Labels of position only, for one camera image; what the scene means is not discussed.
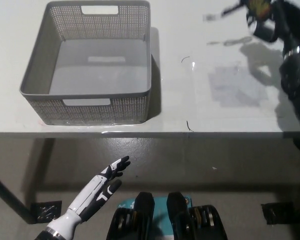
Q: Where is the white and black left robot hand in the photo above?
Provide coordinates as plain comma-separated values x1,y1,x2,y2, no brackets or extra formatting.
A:
45,155,132,238

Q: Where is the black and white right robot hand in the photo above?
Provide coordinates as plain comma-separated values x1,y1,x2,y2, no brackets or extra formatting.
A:
252,0,300,55

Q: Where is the black power adapter with cord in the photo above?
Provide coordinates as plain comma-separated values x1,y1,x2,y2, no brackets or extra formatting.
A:
220,0,278,42

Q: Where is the black floor tape patch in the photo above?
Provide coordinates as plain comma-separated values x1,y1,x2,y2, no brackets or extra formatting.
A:
260,201,295,225
30,200,63,224

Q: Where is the dark metal table leg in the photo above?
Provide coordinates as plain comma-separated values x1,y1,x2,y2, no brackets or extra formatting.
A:
0,166,38,225

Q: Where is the grey perforated plastic basket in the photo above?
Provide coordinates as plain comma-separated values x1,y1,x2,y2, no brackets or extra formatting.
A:
19,0,152,126

